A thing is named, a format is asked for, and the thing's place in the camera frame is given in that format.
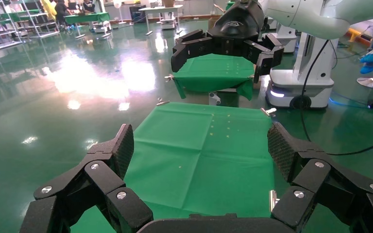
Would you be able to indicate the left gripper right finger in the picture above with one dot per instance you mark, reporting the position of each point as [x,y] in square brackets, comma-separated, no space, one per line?
[328,189]

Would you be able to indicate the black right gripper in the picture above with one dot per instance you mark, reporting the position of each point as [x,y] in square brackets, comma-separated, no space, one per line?
[234,25]

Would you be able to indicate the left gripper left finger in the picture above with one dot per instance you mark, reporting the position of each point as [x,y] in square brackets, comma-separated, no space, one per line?
[86,189]

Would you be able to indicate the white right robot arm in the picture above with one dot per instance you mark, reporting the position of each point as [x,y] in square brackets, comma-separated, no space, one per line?
[318,16]

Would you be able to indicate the neighbouring green cloth table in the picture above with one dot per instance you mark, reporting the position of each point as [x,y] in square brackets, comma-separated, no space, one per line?
[212,74]

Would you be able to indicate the small white mobile robot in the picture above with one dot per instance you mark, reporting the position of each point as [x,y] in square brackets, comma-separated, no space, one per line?
[168,22]

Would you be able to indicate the silver binder clip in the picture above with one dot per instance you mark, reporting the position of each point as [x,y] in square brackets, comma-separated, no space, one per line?
[162,102]
[268,111]

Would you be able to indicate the white folding table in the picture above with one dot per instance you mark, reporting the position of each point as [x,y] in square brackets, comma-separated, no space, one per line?
[160,8]

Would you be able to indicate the neighbouring white wheeled robot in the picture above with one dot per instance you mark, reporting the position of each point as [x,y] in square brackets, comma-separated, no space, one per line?
[315,61]

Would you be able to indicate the green table cloth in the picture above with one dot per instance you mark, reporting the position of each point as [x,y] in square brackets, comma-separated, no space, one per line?
[189,160]

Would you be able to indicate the long green covered table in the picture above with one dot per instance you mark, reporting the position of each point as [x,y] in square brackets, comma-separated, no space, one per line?
[86,17]

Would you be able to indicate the person in dark clothes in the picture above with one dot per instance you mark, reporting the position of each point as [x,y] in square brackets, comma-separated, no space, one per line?
[62,8]

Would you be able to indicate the metal shelving rack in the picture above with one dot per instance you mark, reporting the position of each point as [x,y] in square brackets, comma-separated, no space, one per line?
[41,24]
[0,30]

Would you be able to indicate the person in yellow clothes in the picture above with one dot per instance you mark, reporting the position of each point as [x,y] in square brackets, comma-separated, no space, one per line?
[48,8]

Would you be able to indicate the white pedestal fan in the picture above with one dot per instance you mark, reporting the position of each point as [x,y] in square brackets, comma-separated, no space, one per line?
[120,4]

